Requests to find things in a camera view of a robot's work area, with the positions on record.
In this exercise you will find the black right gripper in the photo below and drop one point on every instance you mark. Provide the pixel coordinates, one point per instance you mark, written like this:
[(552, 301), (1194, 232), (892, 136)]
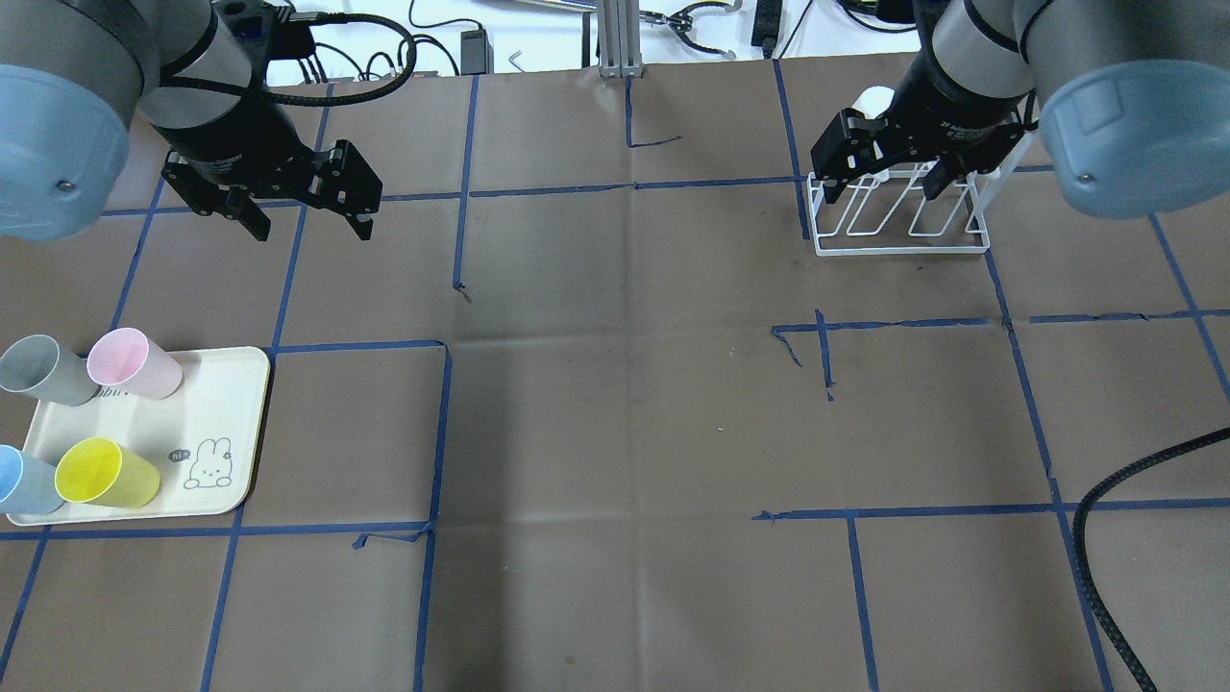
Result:
[(954, 108)]

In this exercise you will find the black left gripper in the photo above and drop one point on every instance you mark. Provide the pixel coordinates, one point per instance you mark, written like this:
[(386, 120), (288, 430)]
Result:
[(233, 137)]

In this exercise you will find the white plastic cup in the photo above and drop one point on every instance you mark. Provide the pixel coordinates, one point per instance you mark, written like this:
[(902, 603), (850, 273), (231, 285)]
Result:
[(874, 102)]

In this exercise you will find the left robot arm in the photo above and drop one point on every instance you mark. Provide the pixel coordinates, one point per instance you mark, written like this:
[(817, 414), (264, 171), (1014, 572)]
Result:
[(74, 75)]

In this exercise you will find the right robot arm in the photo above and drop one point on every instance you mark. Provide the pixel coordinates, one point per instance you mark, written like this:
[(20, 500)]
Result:
[(1130, 99)]

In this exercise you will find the pink plastic cup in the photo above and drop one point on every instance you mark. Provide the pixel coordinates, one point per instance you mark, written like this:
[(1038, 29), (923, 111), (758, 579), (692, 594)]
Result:
[(126, 359)]

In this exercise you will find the grey plastic cup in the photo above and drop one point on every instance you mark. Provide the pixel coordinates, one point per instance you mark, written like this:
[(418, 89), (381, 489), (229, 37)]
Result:
[(39, 367)]

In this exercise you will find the yellow plastic cup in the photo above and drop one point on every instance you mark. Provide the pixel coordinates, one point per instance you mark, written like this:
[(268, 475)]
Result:
[(101, 472)]

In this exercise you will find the black power strip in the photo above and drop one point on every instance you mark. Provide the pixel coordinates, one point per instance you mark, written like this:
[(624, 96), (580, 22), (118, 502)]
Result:
[(765, 28)]

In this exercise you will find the black power adapter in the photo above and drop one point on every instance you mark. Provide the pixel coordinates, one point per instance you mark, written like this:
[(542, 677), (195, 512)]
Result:
[(476, 55)]

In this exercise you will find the cream bunny tray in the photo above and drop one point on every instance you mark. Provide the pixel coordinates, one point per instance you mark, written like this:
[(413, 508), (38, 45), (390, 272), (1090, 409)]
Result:
[(204, 439)]

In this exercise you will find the white wire cup rack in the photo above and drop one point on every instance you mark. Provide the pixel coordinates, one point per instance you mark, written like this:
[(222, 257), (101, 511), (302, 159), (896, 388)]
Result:
[(887, 214)]

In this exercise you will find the aluminium frame post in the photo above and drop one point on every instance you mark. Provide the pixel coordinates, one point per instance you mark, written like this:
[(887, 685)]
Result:
[(619, 38)]

